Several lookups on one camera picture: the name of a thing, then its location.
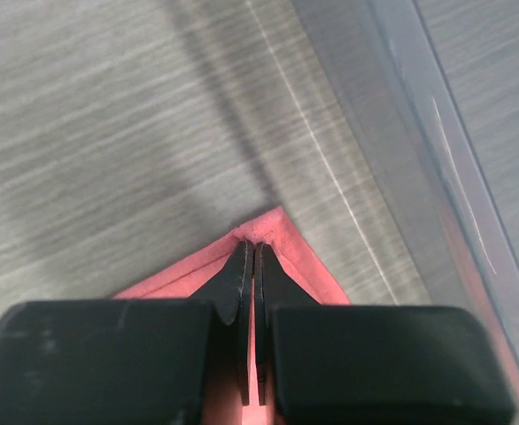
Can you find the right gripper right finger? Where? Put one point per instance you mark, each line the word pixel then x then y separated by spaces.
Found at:
pixel 370 364

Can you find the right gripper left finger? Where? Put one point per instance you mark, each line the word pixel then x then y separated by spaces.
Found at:
pixel 180 360

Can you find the clear plastic bin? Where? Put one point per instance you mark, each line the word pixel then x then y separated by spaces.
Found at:
pixel 391 88

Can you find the salmon pink t shirt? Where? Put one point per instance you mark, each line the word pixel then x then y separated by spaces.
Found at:
pixel 298 260

